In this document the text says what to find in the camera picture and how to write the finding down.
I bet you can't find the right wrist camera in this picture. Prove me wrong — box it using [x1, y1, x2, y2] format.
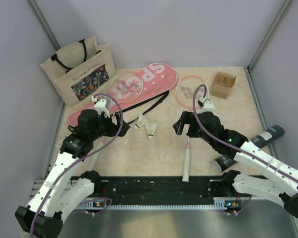
[198, 97, 215, 114]

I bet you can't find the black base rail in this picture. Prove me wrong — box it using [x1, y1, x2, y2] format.
[72, 175, 244, 206]

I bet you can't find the pink racket cover bag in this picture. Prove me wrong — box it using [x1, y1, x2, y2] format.
[67, 62, 178, 126]

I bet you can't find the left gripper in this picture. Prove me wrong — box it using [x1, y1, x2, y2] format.
[90, 111, 130, 141]

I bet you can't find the purple cable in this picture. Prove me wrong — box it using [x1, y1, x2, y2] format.
[193, 85, 298, 184]
[29, 93, 124, 238]

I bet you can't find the small cardboard box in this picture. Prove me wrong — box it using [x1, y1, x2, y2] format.
[210, 72, 236, 99]

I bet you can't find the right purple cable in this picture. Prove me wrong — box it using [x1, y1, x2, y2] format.
[193, 85, 298, 184]

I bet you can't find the pink racket on cover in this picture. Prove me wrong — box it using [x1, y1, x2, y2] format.
[85, 70, 145, 172]

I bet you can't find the black shuttlecock tube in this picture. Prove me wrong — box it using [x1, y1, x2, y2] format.
[211, 124, 285, 173]

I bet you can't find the white shuttlecock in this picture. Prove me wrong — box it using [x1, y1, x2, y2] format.
[134, 114, 148, 129]
[146, 122, 157, 140]

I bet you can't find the beige floral tote bag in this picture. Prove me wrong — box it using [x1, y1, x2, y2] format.
[40, 36, 116, 107]

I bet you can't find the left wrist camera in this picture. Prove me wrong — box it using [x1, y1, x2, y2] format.
[92, 97, 110, 118]

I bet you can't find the pink racket right side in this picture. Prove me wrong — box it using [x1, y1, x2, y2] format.
[175, 75, 205, 182]

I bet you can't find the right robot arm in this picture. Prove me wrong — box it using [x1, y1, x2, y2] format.
[172, 111, 298, 218]

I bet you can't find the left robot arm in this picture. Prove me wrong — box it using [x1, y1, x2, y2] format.
[15, 109, 130, 238]

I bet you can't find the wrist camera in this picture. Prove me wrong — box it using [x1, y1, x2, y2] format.
[198, 97, 215, 114]
[92, 97, 110, 118]

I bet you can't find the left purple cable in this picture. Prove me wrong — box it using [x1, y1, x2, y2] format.
[29, 93, 124, 238]

